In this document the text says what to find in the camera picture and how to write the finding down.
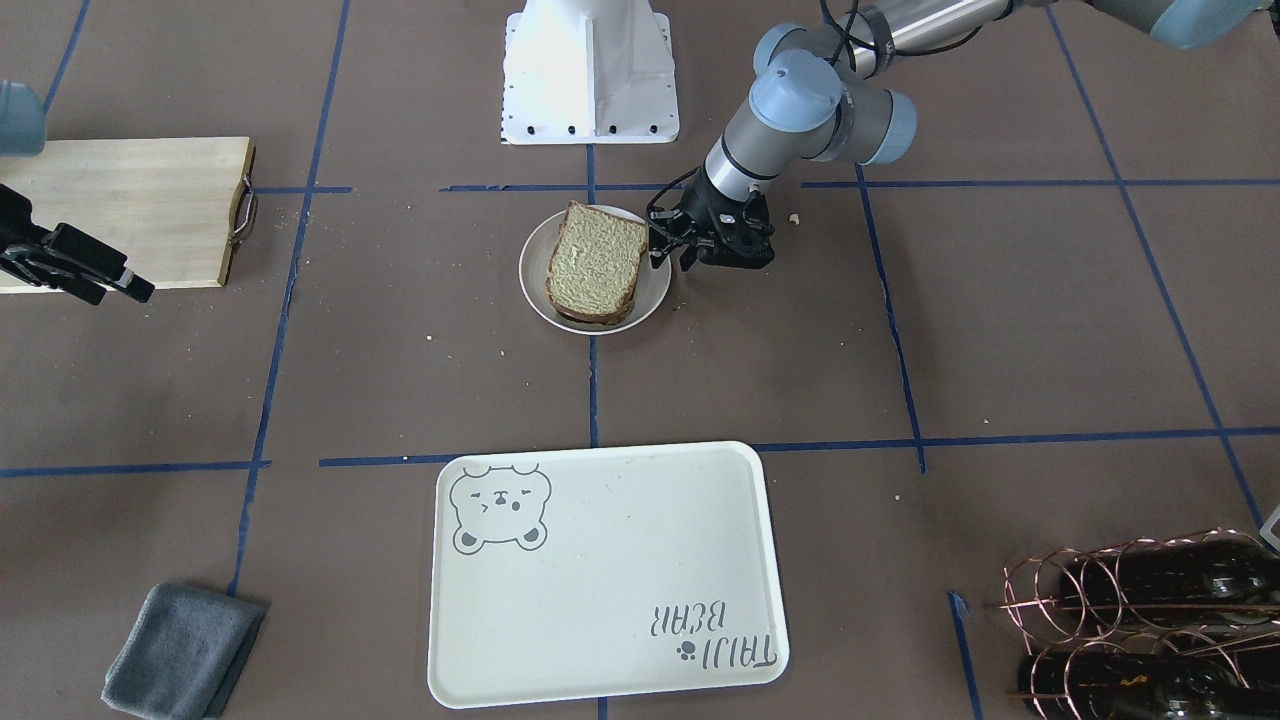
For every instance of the wooden cutting board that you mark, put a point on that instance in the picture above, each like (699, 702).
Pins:
(169, 204)

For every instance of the cream bear tray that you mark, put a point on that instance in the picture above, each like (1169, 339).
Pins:
(602, 572)

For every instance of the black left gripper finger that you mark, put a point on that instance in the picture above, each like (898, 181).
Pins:
(664, 239)
(692, 254)

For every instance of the copper wire bottle rack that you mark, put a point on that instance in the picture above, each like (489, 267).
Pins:
(1031, 600)

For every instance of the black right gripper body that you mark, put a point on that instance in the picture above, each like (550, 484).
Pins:
(22, 243)

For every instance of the green wine bottle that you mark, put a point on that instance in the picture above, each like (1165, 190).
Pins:
(1218, 581)
(1101, 685)

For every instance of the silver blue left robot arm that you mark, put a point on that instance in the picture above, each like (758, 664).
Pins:
(812, 99)

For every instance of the bread slice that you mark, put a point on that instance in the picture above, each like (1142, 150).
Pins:
(594, 268)

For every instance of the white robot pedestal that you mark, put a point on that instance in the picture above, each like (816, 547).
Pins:
(588, 72)

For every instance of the grey folded cloth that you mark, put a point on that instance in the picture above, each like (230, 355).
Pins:
(185, 654)

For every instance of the green wine bottle middle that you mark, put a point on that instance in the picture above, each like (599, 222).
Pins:
(1218, 581)

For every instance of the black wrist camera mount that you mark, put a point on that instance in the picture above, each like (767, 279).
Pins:
(655, 214)

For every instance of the green wine bottle front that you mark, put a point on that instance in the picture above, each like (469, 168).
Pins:
(1101, 685)

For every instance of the white round plate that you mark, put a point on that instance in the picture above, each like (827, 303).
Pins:
(652, 284)

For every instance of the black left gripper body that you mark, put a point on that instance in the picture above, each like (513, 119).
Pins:
(706, 204)

